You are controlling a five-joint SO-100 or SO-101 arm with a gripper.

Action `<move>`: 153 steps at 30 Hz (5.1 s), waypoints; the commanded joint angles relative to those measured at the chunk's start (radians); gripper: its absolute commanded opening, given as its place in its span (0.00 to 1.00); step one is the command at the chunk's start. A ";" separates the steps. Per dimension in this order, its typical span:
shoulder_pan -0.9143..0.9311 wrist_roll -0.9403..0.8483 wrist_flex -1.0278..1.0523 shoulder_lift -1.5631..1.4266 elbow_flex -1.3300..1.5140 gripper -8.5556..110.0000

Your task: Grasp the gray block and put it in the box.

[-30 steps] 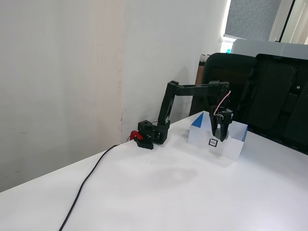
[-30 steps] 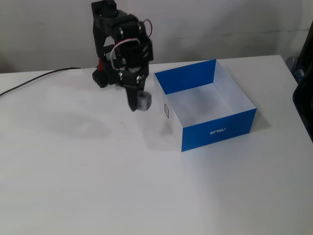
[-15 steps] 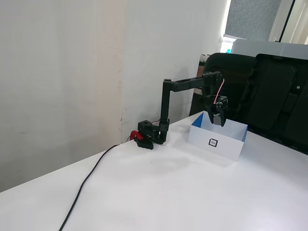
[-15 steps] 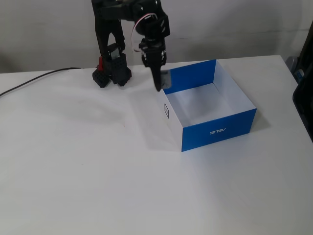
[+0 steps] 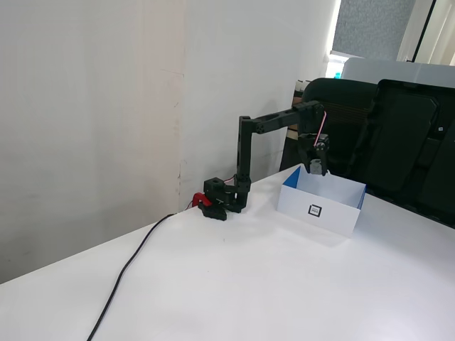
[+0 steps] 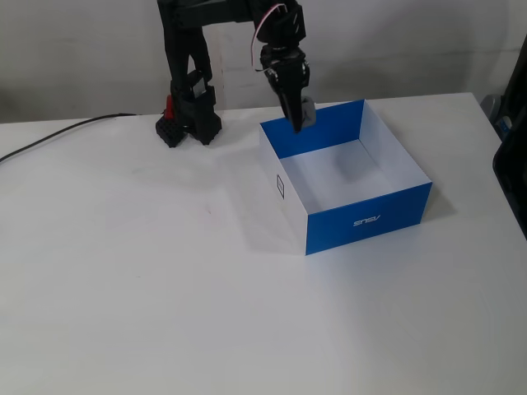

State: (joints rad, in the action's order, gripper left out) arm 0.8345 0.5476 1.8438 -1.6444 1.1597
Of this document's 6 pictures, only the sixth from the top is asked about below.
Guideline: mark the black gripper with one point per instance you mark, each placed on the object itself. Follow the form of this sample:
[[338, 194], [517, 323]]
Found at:
[[286, 77]]

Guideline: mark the gray block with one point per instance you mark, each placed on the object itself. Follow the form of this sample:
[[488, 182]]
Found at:
[[309, 113]]

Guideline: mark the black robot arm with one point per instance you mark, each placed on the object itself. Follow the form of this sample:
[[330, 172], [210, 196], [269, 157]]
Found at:
[[185, 61]]

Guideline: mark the blue and white cardboard box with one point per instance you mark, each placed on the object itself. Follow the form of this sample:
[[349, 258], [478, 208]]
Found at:
[[362, 224]]

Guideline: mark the gray plastic part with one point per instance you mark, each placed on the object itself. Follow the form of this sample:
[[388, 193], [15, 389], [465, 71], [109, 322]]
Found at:
[[492, 105]]

